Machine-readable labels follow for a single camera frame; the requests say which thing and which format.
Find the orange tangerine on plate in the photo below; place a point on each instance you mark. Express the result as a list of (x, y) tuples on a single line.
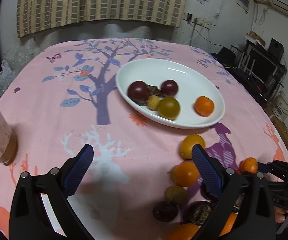
[(204, 106)]

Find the yellow orange kumquat fruit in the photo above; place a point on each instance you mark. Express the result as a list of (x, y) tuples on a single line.
[(185, 149)]

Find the right hand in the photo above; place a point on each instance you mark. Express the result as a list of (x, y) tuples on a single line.
[(280, 214)]

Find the dark cherry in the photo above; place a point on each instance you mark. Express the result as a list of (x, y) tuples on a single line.
[(165, 211)]

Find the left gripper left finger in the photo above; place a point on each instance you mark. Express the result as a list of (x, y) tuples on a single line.
[(28, 216)]

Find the pink printed tablecloth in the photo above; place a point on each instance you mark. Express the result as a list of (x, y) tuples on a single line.
[(66, 97)]

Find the dark passion fruit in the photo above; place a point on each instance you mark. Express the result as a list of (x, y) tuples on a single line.
[(197, 213)]

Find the black shelf rack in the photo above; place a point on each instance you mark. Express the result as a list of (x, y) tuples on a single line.
[(259, 72)]

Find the striped beige curtain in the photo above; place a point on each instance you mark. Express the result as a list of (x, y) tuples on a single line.
[(34, 16)]

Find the dark purple plum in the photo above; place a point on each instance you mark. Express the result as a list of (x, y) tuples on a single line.
[(169, 88), (138, 92)]

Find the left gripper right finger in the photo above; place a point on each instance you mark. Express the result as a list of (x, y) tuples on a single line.
[(255, 218)]

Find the white oval plate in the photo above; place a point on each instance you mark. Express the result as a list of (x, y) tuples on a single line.
[(191, 84)]

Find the small yellow green fruit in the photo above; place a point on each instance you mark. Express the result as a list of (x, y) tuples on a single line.
[(176, 194)]

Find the white plastic bag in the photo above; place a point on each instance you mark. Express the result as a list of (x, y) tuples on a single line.
[(7, 75)]

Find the green yellow plum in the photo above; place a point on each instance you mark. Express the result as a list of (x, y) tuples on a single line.
[(169, 108)]

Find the brown dried fruit piece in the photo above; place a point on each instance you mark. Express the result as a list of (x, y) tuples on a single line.
[(154, 90)]

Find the white wall power strip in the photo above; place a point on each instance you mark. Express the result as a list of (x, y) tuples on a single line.
[(203, 22)]

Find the small orange tangerine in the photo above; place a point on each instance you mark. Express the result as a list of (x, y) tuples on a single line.
[(249, 165)]

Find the white plastic bucket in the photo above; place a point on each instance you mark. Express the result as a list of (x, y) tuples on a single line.
[(280, 106)]

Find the small yellow longan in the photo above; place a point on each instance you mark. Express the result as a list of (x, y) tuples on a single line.
[(153, 102)]

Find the large orange front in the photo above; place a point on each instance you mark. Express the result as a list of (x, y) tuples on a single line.
[(187, 231)]

